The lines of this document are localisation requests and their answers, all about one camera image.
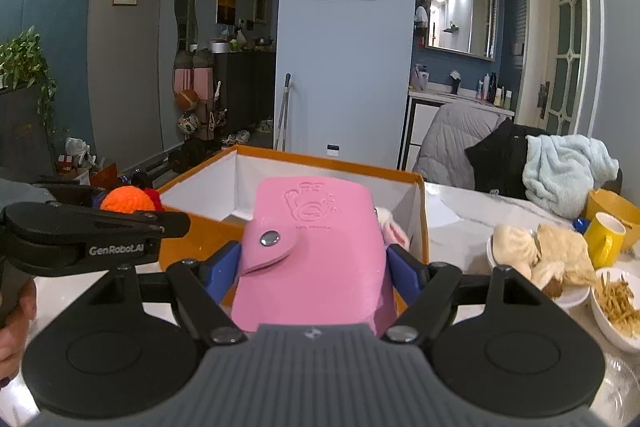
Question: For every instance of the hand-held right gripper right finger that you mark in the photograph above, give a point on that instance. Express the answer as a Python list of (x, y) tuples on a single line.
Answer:
[(406, 268)]

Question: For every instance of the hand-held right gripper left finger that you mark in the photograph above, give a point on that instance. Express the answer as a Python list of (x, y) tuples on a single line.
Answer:
[(222, 268)]

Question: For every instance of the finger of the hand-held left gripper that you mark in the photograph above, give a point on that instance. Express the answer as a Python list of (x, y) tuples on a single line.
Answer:
[(100, 224), (70, 192)]

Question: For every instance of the orange knitted ball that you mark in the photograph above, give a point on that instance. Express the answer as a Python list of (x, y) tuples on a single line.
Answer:
[(127, 201)]

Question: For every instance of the orange storage box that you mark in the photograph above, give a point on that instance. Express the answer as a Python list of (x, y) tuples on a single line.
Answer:
[(212, 229)]

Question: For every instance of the pink leather pouch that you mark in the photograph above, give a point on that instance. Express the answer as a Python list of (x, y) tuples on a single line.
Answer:
[(320, 247)]

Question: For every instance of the person's left hand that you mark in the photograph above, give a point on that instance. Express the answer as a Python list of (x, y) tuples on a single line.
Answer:
[(12, 352)]

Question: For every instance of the red white gift box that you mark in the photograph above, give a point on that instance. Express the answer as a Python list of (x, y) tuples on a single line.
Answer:
[(65, 163)]

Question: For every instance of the orange bag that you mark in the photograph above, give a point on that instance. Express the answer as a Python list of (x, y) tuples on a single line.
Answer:
[(105, 177)]

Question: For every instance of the white pink plush toy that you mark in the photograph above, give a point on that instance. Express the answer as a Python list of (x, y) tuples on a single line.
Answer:
[(392, 229)]

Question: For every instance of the white paper sheet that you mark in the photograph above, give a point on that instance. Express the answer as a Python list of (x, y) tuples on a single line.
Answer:
[(442, 209)]

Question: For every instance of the steamed bun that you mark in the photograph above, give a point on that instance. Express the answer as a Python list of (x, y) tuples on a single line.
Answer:
[(515, 244)]

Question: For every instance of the pair of sneakers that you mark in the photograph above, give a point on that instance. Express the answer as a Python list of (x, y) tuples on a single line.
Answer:
[(236, 138)]

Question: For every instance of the grey down jacket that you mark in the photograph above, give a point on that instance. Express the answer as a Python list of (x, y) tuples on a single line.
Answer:
[(450, 142)]

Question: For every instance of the patterned ball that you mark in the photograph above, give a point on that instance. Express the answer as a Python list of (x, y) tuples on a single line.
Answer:
[(189, 122)]

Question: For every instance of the green potted plant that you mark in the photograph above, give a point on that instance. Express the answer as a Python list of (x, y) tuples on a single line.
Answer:
[(27, 62)]

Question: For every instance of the black jacket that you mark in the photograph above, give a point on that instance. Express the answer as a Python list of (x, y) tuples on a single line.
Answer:
[(500, 162)]

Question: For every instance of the white vanity cabinet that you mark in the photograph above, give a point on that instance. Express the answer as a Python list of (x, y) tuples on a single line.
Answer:
[(417, 122)]

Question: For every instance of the pair of green shoes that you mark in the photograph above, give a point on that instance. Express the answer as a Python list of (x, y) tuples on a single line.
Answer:
[(265, 125)]

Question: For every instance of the basketball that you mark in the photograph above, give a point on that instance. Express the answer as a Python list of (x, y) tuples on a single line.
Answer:
[(188, 99)]

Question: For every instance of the folded flatbread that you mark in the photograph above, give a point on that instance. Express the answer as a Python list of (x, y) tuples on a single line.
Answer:
[(567, 252)]

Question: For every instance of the mop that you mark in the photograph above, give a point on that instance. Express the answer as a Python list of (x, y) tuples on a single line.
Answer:
[(282, 117)]

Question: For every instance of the white plate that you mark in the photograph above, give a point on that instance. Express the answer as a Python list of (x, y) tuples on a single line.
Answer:
[(570, 297)]

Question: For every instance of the black sideboard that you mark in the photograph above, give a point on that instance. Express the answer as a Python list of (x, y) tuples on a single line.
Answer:
[(245, 89)]

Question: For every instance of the light blue fleece towel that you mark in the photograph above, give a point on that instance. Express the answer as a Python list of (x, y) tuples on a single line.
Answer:
[(565, 172)]

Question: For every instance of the pink holder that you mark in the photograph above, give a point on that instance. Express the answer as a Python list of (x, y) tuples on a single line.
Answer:
[(419, 79)]

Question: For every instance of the black vase with flower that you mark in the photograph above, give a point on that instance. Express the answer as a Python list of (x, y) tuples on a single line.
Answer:
[(454, 83)]

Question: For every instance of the yellow mug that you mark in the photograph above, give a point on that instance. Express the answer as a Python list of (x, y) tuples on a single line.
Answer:
[(602, 242)]

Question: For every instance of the dark pump bottle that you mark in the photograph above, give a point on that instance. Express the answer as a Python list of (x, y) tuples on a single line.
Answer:
[(492, 87)]

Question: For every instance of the metal pot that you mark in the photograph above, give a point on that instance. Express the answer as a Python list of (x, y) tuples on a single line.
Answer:
[(219, 46)]

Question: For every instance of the white bowl of fried strips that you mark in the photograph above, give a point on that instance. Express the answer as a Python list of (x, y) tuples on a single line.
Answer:
[(617, 307)]

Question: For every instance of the yellow bowl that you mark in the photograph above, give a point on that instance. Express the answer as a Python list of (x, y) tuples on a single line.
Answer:
[(612, 202)]

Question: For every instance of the framed sunset picture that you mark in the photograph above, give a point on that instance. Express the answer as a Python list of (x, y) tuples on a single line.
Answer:
[(226, 7)]

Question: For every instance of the clear glass plate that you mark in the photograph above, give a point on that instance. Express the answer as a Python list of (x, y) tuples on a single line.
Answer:
[(620, 387)]

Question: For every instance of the hanging plush toy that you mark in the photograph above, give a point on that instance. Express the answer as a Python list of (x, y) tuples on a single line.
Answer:
[(423, 12)]

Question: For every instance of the narrow framed picture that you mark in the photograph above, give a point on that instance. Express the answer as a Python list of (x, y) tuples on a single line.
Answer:
[(260, 7)]

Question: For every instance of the glass pane door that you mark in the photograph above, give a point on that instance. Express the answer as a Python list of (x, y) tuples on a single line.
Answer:
[(562, 37)]

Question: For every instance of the wall outlet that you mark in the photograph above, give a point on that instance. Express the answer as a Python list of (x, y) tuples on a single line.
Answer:
[(333, 151)]

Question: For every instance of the wavy wall mirror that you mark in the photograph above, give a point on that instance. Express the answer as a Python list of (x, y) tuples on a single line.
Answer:
[(186, 17)]

